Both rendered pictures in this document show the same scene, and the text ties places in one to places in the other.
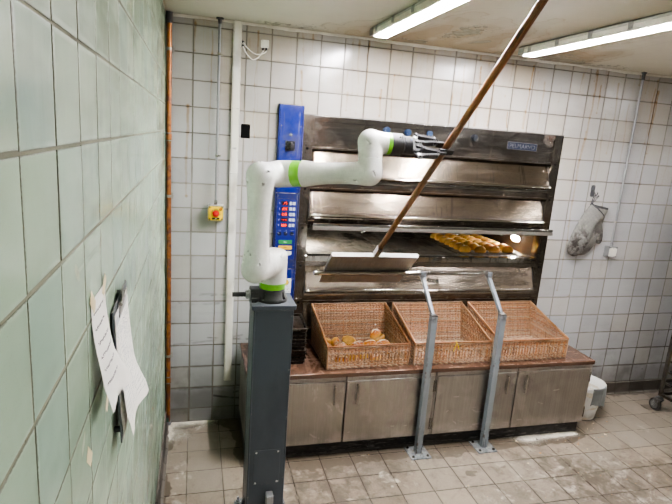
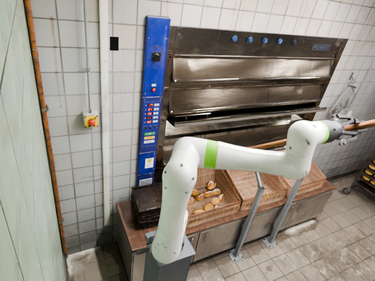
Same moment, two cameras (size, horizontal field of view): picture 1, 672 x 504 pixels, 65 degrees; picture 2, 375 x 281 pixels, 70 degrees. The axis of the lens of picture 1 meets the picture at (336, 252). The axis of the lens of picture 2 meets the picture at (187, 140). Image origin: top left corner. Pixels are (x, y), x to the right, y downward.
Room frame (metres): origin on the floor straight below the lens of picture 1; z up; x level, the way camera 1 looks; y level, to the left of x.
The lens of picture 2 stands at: (1.50, 0.54, 2.41)
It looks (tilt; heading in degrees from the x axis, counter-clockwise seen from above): 31 degrees down; 344
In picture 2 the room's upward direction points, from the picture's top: 10 degrees clockwise
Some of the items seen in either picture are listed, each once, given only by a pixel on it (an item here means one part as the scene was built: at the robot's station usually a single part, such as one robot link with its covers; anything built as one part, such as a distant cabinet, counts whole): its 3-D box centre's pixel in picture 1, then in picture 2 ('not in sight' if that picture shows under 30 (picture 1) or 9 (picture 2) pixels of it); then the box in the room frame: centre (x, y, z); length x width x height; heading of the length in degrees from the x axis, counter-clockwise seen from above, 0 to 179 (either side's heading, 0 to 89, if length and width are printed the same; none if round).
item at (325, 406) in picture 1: (416, 389); (232, 213); (3.37, -0.63, 0.29); 2.42 x 0.56 x 0.58; 106
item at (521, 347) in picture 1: (514, 328); (293, 170); (3.59, -1.33, 0.72); 0.56 x 0.49 x 0.28; 107
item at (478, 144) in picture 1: (439, 141); (269, 45); (3.71, -0.66, 1.99); 1.80 x 0.08 x 0.21; 106
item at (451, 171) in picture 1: (437, 170); (264, 68); (3.68, -0.66, 1.80); 1.79 x 0.11 x 0.19; 106
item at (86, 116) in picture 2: (215, 212); (90, 119); (3.24, 0.77, 1.46); 0.10 x 0.07 x 0.10; 106
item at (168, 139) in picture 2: (426, 258); (244, 129); (3.70, -0.66, 1.16); 1.80 x 0.06 x 0.04; 106
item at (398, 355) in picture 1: (358, 333); (202, 191); (3.27, -0.19, 0.72); 0.56 x 0.49 x 0.28; 107
